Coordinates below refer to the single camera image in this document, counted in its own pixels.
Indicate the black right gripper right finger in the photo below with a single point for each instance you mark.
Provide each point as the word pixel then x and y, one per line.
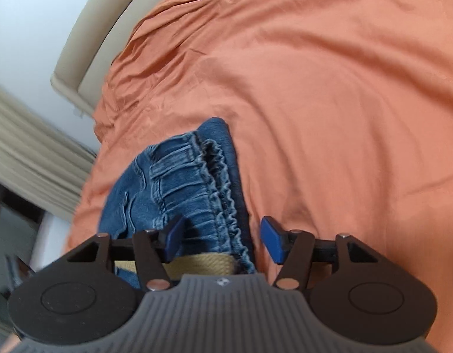
pixel 297 250

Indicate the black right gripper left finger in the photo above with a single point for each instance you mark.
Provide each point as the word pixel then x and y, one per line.
pixel 147 251

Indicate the blue denim jeans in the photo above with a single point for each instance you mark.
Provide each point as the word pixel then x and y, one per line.
pixel 196 176

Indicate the beige pleated curtain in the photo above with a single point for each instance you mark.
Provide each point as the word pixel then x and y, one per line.
pixel 39 162

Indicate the orange duvet cover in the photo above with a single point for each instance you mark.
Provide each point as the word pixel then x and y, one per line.
pixel 341 114

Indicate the beige upholstered headboard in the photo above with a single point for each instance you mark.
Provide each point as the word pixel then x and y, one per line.
pixel 98 35

